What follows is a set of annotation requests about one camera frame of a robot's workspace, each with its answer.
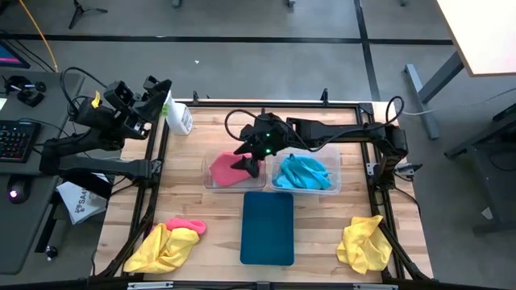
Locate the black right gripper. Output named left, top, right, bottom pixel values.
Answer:
left=230, top=114, right=289, bottom=179

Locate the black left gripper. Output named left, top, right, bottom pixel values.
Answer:
left=105, top=75, right=173, bottom=140

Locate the pink microfiber towel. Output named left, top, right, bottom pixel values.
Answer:
left=208, top=151, right=263, bottom=189
left=164, top=217, right=207, bottom=237

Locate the yellow microfiber towel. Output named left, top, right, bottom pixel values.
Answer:
left=336, top=215, right=393, bottom=276
left=123, top=222, right=201, bottom=275

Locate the white spray bottle green nozzle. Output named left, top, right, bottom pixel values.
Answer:
left=163, top=90, right=194, bottom=137

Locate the small clear plastic bin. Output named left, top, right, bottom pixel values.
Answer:
left=202, top=148, right=267, bottom=191

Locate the teal rectangular tray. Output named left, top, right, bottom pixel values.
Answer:
left=239, top=191, right=295, bottom=267

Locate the large clear plastic bin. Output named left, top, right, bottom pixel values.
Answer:
left=266, top=144, right=343, bottom=196

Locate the grey desk top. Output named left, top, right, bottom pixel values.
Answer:
left=0, top=71, right=85, bottom=178

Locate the black tripod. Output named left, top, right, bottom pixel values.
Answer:
left=68, top=0, right=109, bottom=30

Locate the black desk clamp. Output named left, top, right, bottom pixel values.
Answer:
left=3, top=75, right=46, bottom=108

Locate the white paper sheet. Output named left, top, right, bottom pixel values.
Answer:
left=56, top=172, right=108, bottom=226

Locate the black backlit keyboard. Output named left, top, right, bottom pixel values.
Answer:
left=0, top=119, right=41, bottom=164

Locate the computer monitor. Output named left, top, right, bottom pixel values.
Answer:
left=0, top=42, right=31, bottom=69

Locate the black computer mouse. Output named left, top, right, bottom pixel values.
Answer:
left=6, top=179, right=32, bottom=205

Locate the grey table leg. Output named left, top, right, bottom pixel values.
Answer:
left=402, top=51, right=464, bottom=140

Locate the dark grey mouse shelf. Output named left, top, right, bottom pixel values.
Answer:
left=0, top=173, right=60, bottom=276

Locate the white table top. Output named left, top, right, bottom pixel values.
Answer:
left=436, top=0, right=516, bottom=77

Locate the yellow floor cable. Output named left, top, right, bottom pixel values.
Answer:
left=18, top=0, right=58, bottom=73

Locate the black metal table frame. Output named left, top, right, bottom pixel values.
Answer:
left=94, top=89, right=435, bottom=283

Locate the white floor cable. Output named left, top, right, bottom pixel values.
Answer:
left=396, top=86, right=516, bottom=117

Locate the black desk frame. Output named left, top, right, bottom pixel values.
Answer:
left=443, top=102, right=516, bottom=234

